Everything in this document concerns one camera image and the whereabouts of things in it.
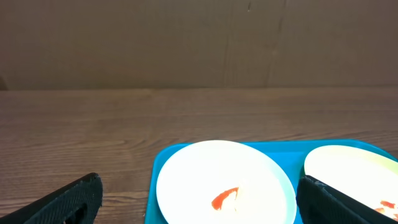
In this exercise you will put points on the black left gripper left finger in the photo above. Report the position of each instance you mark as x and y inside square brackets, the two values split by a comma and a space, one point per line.
[76, 203]

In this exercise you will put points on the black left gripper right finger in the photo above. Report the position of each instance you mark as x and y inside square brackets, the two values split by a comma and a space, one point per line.
[318, 203]

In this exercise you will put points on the white plate with ketchup streak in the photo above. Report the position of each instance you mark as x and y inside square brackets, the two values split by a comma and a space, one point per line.
[224, 182]

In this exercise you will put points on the teal plastic tray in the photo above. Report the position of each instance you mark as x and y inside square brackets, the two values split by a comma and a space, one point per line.
[289, 155]

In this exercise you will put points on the green rimmed plate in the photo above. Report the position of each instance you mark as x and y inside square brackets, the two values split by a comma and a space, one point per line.
[366, 177]

